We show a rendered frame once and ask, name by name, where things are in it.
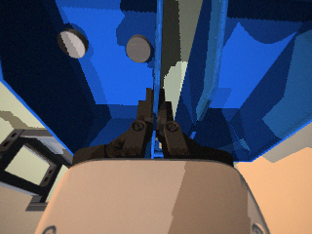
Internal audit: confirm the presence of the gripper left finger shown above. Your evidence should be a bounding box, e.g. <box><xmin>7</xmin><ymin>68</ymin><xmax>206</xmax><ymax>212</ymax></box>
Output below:
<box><xmin>71</xmin><ymin>88</ymin><xmax>154</xmax><ymax>167</ymax></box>

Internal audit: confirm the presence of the grey metal disc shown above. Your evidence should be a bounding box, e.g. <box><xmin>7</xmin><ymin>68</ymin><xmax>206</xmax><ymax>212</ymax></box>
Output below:
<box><xmin>126</xmin><ymin>34</ymin><xmax>151</xmax><ymax>63</ymax></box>
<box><xmin>58</xmin><ymin>28</ymin><xmax>89</xmax><ymax>59</ymax></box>

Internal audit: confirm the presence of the grey metal shelf frame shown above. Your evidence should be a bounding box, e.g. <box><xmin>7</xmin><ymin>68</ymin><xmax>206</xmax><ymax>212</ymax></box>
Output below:
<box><xmin>0</xmin><ymin>129</ymin><xmax>73</xmax><ymax>212</ymax></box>

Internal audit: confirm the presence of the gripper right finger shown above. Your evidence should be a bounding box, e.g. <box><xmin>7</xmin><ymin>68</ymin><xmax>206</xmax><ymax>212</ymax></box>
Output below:
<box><xmin>156</xmin><ymin>89</ymin><xmax>234</xmax><ymax>167</ymax></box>

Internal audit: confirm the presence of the blue bin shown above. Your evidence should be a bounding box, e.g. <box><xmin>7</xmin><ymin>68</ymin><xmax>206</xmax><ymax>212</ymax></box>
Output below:
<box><xmin>154</xmin><ymin>140</ymin><xmax>164</xmax><ymax>159</ymax></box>
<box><xmin>175</xmin><ymin>0</ymin><xmax>312</xmax><ymax>163</ymax></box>
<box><xmin>0</xmin><ymin>0</ymin><xmax>164</xmax><ymax>158</ymax></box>

